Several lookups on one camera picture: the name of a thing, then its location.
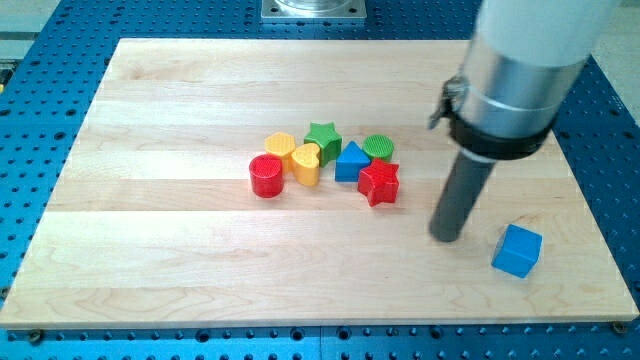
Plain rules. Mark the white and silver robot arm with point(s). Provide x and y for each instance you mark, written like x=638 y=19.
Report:
x=523 y=58

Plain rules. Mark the blue triangle block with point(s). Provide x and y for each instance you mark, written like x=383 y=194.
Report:
x=350 y=162

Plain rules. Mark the green star block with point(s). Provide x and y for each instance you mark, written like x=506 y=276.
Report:
x=328 y=140

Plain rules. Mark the red star block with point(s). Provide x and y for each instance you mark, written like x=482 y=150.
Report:
x=378 y=182

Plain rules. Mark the green circle block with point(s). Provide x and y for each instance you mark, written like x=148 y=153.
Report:
x=379 y=146

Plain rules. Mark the yellow heart block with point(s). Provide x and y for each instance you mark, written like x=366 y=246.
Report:
x=306 y=164

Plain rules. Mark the yellow hexagon block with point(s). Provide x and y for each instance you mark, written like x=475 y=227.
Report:
x=282 y=145

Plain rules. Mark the red cylinder block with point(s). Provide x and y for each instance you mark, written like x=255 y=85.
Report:
x=266 y=175

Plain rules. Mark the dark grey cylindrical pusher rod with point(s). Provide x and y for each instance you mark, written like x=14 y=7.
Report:
x=466 y=180

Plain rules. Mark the light wooden board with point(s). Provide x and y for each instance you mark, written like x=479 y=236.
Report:
x=153 y=223

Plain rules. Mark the blue cube block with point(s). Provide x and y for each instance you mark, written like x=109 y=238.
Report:
x=517 y=251

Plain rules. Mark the blue perforated metal table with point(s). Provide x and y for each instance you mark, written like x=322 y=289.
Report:
x=52 y=88

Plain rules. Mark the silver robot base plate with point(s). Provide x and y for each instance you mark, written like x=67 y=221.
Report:
x=313 y=9

